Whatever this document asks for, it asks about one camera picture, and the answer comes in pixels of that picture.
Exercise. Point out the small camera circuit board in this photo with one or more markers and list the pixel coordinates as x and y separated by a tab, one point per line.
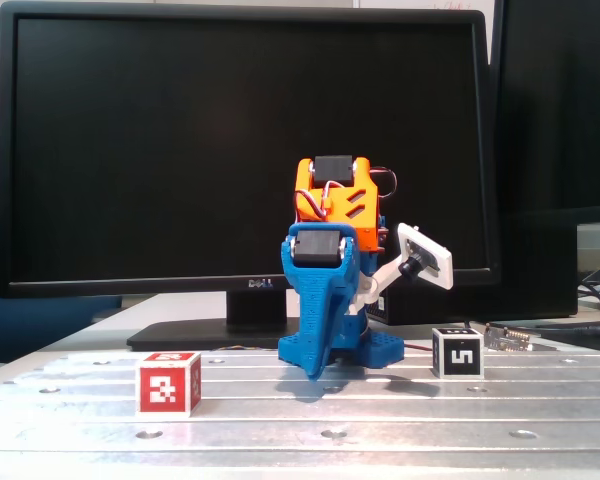
409	266

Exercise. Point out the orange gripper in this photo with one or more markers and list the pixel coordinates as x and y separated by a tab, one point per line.
316	285

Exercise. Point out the blue robot arm with base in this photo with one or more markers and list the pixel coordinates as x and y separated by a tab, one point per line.
380	350

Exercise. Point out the black marker cube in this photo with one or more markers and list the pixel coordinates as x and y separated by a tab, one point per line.
460	357

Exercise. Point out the black unbranded computer monitor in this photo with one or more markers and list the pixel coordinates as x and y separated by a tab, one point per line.
555	100

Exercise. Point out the black Dell computer monitor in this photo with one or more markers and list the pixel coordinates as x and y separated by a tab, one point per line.
130	150

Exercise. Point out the red marker cube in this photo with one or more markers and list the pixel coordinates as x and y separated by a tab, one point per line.
162	390

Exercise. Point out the small motor controller board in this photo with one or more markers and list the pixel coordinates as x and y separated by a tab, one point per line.
505	341

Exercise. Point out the dark office chair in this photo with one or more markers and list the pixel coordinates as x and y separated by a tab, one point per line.
30	310

